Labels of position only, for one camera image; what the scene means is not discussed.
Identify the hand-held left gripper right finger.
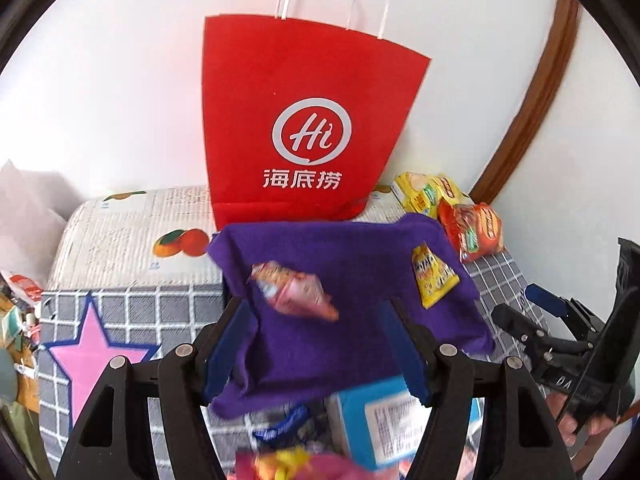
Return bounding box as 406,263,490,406
377,297,582,480

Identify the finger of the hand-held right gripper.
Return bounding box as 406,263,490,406
525,283,603,333
491,305,586,361

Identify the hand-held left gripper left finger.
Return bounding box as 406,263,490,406
55,296,259,480

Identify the pink striped snack packet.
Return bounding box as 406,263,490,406
250,261,340,321

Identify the person's right hand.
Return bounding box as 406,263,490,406
547,391,623,450

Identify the grey grid blanket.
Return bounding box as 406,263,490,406
37,245,551,480

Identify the blue box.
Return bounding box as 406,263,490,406
327,375,484,472

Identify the small yellow snack packet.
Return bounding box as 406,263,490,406
411,242,461,310

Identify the blue snack wrapper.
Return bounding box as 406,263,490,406
252,405,311,444

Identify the orange snack pack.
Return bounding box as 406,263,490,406
438,199,505,264

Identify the purple cloth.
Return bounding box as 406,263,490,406
206,212,496,419

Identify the yellow pink snack packet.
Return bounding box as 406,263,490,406
235,447,372,480

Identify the fruit print cloth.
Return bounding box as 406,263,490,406
47,184,402,294

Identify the large yellow snack pack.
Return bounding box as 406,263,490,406
390,172,471,219

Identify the pile of mixed clutter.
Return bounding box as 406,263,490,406
0,295,47,413

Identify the red white packet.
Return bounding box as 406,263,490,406
0,270,45,304

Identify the red paper bag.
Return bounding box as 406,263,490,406
202,0,432,231

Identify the wooden door frame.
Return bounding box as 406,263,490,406
470,0,581,206

